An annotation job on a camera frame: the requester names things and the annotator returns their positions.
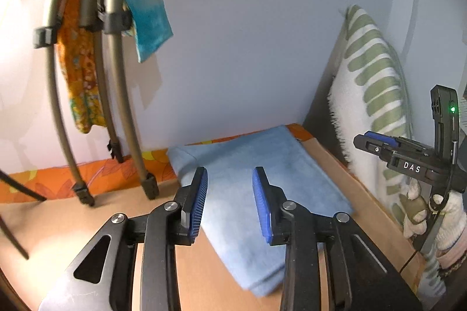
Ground small black light tripod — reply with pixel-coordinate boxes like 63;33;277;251
0;168;48;261

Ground white green patterned pillow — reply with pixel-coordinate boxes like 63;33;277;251
327;4;448;301

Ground light blue denim pants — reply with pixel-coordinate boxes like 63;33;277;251
168;125;353;297

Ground right gloved hand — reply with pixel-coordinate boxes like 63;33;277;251
400;178;466;269

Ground yellow orange floral cloth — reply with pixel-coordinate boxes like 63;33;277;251
57;0;115;137

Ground orange floral bed sheet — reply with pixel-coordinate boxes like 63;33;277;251
1;149;177;204

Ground grey metal tripod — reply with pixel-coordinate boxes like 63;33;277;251
33;0;159;206

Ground tan blanket on bed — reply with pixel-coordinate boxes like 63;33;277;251
1;138;425;310

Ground teal cloth on tripod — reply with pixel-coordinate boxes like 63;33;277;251
125;0;173;63

